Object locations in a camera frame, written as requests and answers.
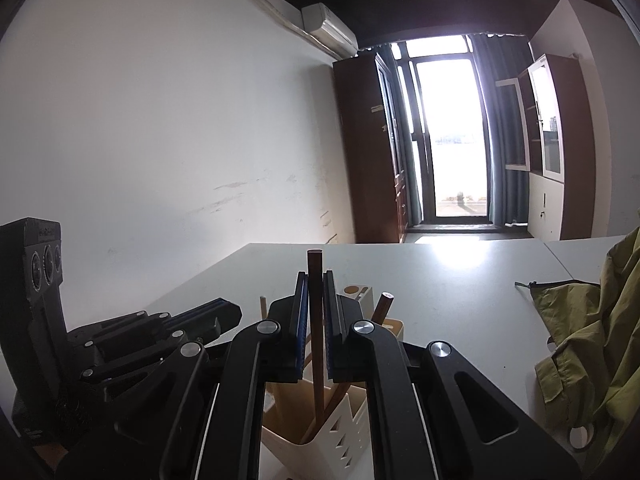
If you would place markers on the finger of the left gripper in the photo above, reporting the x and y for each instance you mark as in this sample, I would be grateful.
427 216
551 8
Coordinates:
206 330
210 308

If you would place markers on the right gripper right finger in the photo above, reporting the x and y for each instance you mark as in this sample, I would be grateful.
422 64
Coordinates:
432 413

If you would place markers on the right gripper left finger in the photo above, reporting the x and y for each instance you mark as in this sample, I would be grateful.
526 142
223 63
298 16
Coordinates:
192 412

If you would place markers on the dark brown chopstick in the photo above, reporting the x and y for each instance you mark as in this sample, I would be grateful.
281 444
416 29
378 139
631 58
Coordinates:
315 280
378 316

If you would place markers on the light wooden chopstick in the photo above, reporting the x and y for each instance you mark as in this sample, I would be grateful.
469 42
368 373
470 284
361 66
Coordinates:
263 307

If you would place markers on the white slotted utensil holder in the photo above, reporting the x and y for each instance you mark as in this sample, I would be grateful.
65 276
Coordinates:
289 411

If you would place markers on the tape roll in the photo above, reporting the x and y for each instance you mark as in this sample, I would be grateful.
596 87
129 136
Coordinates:
581 437

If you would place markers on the olive green jacket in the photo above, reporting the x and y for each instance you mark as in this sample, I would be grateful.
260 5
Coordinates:
592 375

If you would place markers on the dark brown wooden wardrobe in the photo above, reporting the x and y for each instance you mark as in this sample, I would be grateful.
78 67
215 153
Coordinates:
376 173

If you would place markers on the balcony glass door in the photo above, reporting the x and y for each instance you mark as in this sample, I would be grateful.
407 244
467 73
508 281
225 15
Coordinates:
446 118

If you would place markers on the glass door cabinet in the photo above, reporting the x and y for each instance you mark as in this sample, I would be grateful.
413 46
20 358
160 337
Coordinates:
560 159

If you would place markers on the white air conditioner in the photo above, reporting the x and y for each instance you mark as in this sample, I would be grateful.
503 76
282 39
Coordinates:
328 28

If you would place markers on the dark blue curtain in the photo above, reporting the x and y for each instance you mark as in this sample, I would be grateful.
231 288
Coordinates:
500 57

